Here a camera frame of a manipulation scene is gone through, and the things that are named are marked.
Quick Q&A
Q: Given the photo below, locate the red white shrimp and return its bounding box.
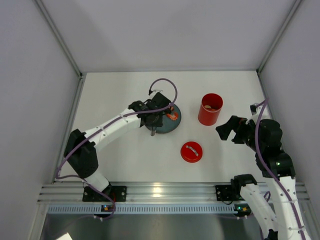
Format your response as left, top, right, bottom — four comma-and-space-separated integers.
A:
166, 112, 179, 121

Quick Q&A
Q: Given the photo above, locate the red tin lid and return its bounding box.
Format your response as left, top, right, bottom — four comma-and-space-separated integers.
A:
180, 141, 203, 163

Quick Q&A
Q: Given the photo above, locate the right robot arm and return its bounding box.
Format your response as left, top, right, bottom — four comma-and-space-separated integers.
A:
216, 115, 311, 240

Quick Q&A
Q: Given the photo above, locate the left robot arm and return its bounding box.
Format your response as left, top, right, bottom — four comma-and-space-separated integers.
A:
64, 92, 172, 196

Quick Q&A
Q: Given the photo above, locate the blue ceramic plate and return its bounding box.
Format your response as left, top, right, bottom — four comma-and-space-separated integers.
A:
156, 104, 182, 134

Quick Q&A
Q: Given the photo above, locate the red cylindrical tin container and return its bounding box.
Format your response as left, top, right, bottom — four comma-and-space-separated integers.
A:
197, 93, 224, 126

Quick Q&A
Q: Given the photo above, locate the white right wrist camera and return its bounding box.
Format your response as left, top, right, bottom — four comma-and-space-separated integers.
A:
247, 102, 270, 124

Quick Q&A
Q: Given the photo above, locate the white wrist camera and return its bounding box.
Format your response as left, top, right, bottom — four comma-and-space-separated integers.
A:
148, 89, 163, 96
247, 102, 270, 124

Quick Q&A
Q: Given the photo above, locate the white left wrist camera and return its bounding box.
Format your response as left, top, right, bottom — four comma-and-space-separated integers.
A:
148, 89, 163, 96

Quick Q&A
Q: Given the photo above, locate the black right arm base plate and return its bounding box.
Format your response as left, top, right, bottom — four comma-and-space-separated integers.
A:
215, 184, 242, 202

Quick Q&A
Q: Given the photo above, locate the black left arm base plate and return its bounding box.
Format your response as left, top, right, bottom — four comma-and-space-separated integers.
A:
82, 185, 127, 202

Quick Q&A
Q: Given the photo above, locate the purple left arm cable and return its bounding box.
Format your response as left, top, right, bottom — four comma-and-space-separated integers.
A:
55, 78, 178, 221

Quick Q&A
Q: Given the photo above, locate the aluminium mounting rail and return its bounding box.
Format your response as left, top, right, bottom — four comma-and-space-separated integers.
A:
37, 181, 310, 205

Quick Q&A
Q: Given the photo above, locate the left aluminium frame post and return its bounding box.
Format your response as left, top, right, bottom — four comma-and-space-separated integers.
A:
33, 0, 83, 77

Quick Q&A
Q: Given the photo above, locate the aluminium frame post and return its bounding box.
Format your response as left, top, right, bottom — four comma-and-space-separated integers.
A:
33, 0, 83, 77
256, 0, 305, 75

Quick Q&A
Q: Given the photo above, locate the right aluminium frame post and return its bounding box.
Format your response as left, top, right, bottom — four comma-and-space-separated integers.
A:
256, 0, 305, 75

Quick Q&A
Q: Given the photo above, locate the grey slotted cable duct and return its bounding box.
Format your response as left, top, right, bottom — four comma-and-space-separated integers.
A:
47, 203, 251, 215

